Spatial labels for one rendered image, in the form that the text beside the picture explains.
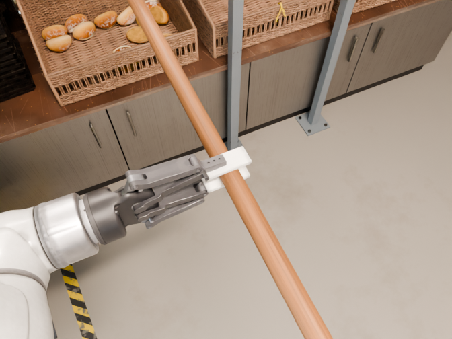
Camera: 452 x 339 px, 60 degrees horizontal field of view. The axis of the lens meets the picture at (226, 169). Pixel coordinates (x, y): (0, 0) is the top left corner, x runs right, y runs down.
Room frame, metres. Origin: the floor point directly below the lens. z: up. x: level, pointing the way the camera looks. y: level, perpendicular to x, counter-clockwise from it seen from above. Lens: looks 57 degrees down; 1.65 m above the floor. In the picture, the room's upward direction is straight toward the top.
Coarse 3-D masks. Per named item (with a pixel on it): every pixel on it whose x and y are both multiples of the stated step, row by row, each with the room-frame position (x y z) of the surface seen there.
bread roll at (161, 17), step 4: (152, 8) 1.44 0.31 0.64; (156, 8) 1.43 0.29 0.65; (160, 8) 1.42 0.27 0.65; (152, 12) 1.43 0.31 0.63; (156, 12) 1.42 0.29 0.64; (160, 12) 1.41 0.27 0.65; (164, 12) 1.41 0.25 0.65; (156, 16) 1.41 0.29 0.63; (160, 16) 1.40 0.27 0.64; (164, 16) 1.39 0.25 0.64; (168, 16) 1.40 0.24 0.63; (156, 20) 1.39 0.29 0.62; (160, 20) 1.38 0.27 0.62; (164, 20) 1.38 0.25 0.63; (168, 20) 1.39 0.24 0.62
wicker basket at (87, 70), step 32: (32, 0) 1.36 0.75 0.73; (64, 0) 1.40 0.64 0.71; (96, 0) 1.44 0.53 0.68; (160, 0) 1.54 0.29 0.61; (32, 32) 1.16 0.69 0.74; (96, 32) 1.35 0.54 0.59; (192, 32) 1.19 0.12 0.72; (64, 64) 1.16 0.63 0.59; (96, 64) 1.03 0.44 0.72; (128, 64) 1.08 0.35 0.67; (160, 64) 1.12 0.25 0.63; (64, 96) 0.96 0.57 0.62
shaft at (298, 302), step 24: (144, 24) 0.62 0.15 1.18; (168, 48) 0.55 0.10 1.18; (168, 72) 0.50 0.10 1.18; (192, 96) 0.44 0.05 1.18; (192, 120) 0.40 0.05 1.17; (216, 144) 0.35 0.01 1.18; (240, 192) 0.27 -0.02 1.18; (240, 216) 0.24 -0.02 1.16; (264, 216) 0.23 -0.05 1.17; (264, 240) 0.20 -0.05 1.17; (288, 264) 0.16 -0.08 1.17; (288, 288) 0.13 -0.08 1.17; (312, 312) 0.11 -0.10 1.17; (312, 336) 0.08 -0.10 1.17
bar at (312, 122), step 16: (240, 0) 1.14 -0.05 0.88; (352, 0) 1.34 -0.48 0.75; (240, 16) 1.14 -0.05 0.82; (336, 16) 1.36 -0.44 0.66; (240, 32) 1.14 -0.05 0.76; (336, 32) 1.34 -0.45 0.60; (240, 48) 1.14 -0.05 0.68; (336, 48) 1.33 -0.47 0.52; (240, 64) 1.14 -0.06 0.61; (240, 80) 1.14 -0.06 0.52; (320, 80) 1.35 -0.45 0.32; (320, 96) 1.33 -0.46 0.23; (320, 112) 1.34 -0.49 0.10; (304, 128) 1.31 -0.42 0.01; (320, 128) 1.31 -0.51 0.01; (240, 144) 1.20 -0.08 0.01
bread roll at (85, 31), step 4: (80, 24) 1.32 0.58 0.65; (84, 24) 1.32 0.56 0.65; (88, 24) 1.33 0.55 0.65; (92, 24) 1.34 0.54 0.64; (76, 28) 1.30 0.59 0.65; (80, 28) 1.30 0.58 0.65; (84, 28) 1.31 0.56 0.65; (88, 28) 1.31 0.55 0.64; (92, 28) 1.32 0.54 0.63; (72, 32) 1.30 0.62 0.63; (76, 32) 1.29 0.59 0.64; (80, 32) 1.29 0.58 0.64; (84, 32) 1.29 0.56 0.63; (88, 32) 1.30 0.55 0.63; (92, 32) 1.31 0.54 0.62; (76, 36) 1.28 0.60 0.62; (80, 36) 1.28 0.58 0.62; (84, 36) 1.29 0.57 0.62; (88, 36) 1.30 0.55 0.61
